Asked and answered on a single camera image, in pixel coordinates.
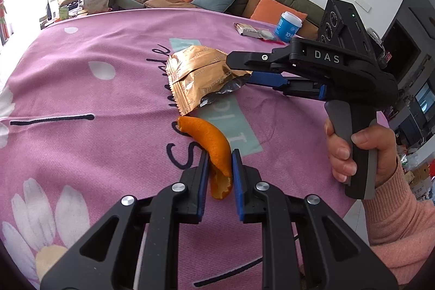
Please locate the brown snack packet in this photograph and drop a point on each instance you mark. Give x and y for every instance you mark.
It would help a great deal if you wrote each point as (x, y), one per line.
(248, 29)

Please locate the cardboard box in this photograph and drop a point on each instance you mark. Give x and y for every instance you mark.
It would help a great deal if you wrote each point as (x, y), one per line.
(423, 179)

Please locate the clear red packet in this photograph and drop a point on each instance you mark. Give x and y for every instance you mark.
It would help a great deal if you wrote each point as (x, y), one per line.
(271, 36)

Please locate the dark wall cabinet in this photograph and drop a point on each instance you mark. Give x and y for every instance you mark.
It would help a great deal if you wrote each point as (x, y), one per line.
(411, 45)

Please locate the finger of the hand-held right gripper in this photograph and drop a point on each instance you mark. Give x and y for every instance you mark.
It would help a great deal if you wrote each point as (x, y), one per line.
(255, 60)
(268, 78)

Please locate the pink floral blanket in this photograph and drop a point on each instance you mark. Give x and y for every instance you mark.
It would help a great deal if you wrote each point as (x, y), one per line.
(102, 89)

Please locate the person's right hand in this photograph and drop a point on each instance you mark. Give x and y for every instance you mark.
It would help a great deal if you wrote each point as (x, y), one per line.
(384, 154)

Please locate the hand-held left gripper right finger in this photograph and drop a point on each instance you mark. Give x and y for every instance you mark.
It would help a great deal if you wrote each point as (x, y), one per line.
(238, 181)

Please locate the white wall switch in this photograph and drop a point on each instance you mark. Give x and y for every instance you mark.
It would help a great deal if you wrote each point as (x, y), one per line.
(363, 3)

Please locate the blue cup white lid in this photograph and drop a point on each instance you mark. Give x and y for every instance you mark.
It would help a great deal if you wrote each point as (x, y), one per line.
(288, 26)

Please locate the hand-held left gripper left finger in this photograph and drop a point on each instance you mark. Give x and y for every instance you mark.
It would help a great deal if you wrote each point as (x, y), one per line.
(203, 181)

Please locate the grey orange curtain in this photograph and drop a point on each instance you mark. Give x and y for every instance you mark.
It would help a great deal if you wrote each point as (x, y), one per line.
(4, 21)

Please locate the orange peel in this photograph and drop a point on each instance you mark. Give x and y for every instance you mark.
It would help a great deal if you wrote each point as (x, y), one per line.
(214, 147)

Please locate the brown paper bag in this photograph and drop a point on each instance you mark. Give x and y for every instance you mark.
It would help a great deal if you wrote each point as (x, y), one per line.
(95, 3)

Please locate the dark wine bottle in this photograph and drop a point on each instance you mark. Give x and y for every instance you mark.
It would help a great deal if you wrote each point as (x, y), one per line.
(49, 10)

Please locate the black glass coffee table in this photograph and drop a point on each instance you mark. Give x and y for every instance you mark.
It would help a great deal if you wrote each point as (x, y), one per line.
(47, 23)

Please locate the gold foil wrapper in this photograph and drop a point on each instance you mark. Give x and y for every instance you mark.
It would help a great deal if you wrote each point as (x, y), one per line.
(197, 79)

